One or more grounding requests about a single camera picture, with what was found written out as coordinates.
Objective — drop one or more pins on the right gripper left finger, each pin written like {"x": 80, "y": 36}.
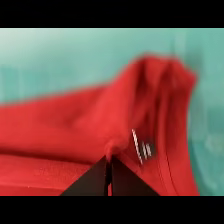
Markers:
{"x": 93, "y": 182}

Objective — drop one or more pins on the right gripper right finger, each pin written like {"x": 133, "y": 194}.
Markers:
{"x": 128, "y": 182}

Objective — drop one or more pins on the red T-shirt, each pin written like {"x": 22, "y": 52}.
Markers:
{"x": 83, "y": 126}

